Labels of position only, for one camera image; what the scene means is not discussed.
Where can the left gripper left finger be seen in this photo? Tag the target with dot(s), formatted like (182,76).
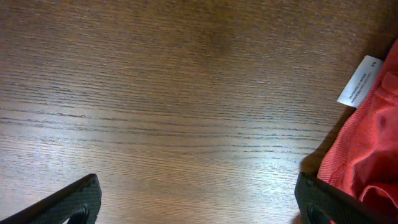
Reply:
(79,202)

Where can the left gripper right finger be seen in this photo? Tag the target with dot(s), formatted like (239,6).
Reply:
(321,203)

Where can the red printed t-shirt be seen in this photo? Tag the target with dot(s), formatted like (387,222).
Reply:
(362,161)

